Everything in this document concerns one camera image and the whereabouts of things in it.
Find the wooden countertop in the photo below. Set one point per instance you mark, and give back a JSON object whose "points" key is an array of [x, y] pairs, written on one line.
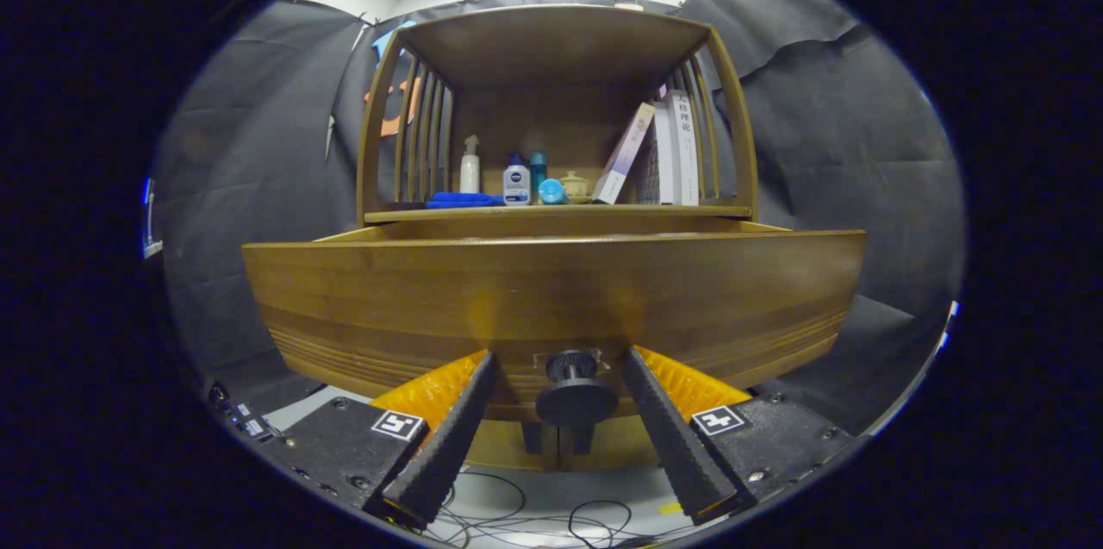
{"points": [[655, 210]]}

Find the white pump bottle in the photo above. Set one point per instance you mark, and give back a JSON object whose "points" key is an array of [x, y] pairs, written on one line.
{"points": [[470, 174]]}

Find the blue squeeze tube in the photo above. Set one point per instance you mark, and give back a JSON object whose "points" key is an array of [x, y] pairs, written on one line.
{"points": [[551, 192]]}

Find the wooden drawer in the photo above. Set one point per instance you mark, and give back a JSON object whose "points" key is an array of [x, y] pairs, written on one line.
{"points": [[551, 290]]}

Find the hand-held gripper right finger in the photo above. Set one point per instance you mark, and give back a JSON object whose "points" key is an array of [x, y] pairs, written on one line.
{"points": [[672, 446]]}

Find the black electronic box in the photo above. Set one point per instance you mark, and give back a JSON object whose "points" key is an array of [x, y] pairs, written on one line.
{"points": [[250, 427]]}

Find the white book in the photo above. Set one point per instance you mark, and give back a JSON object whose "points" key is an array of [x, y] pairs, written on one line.
{"points": [[685, 152]]}

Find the wooden cabinet door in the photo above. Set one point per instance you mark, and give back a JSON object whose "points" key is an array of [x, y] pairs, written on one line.
{"points": [[620, 446], [504, 446]]}

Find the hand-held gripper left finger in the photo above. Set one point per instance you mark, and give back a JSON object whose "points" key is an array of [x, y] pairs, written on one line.
{"points": [[448, 446]]}

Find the white lotion bottle blue cap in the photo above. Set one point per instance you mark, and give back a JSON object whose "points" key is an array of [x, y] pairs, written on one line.
{"points": [[516, 185]]}

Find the teal blue bottle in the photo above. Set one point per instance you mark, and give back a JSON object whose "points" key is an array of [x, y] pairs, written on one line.
{"points": [[538, 165]]}

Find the purple cover book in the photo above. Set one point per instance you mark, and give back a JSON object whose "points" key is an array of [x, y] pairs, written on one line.
{"points": [[622, 154]]}

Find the beige lidded tea cup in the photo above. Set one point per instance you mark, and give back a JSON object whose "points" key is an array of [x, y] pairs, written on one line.
{"points": [[576, 185]]}

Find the blue folded cloth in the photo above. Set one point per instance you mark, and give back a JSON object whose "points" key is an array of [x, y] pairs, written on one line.
{"points": [[461, 200]]}

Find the black drawer knob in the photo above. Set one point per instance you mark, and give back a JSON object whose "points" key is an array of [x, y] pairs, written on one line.
{"points": [[576, 402]]}

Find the dark patterned book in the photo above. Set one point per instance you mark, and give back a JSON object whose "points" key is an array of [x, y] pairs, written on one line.
{"points": [[648, 170]]}

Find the wooden cabinet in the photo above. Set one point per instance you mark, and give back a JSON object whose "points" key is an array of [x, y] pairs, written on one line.
{"points": [[551, 118]]}

